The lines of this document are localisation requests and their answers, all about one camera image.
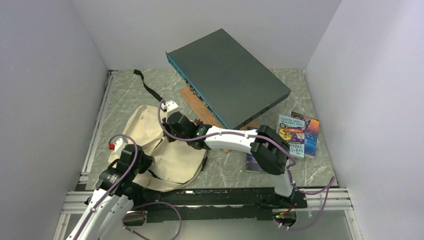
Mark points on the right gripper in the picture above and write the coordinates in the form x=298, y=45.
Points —
x=167, y=126

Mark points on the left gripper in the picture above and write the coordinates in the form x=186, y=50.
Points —
x=147, y=161

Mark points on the cream canvas backpack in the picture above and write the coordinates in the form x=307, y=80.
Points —
x=175, y=164

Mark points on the dark purple paperback book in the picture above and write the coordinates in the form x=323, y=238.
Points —
x=251, y=165

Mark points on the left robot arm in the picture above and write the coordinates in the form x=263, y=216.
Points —
x=115, y=193

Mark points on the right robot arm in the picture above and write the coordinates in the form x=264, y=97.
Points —
x=270, y=151

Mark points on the wooden board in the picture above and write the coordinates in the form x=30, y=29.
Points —
x=205, y=112

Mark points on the treehouse paperback book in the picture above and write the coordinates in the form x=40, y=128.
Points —
x=292, y=131

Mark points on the blue orange paperback book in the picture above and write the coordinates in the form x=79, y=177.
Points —
x=311, y=130

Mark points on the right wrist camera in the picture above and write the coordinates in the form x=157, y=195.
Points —
x=170, y=107

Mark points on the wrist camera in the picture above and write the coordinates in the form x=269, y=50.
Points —
x=118, y=146
x=170, y=107

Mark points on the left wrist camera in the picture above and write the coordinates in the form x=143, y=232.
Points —
x=118, y=146

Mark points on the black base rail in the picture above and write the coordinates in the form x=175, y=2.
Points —
x=260, y=203

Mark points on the dark grey network switch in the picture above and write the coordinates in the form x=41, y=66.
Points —
x=235, y=86

